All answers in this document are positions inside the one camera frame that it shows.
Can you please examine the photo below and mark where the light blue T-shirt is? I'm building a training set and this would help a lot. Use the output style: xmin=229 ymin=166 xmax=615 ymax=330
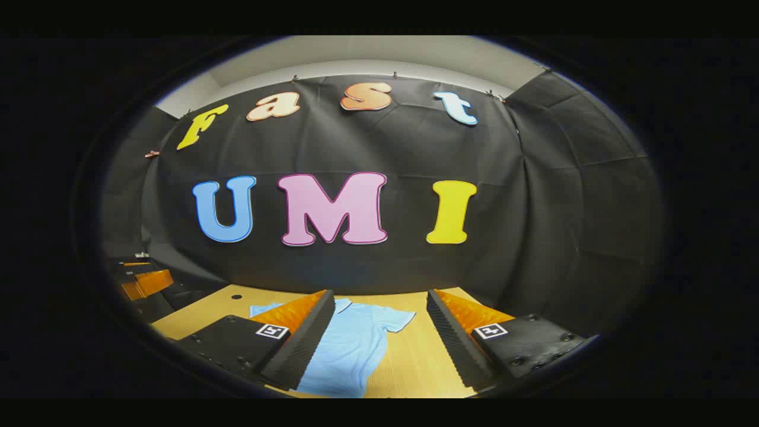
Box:
xmin=249 ymin=298 xmax=416 ymax=399

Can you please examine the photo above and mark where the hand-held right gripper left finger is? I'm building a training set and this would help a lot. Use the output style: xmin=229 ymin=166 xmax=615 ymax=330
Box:
xmin=175 ymin=289 xmax=336 ymax=392

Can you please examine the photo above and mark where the black backdrop cloth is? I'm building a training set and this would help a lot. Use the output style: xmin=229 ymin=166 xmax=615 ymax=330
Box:
xmin=100 ymin=71 xmax=663 ymax=340

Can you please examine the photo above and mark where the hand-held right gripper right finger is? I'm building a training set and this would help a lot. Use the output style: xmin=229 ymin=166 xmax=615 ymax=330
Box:
xmin=427 ymin=289 xmax=599 ymax=393

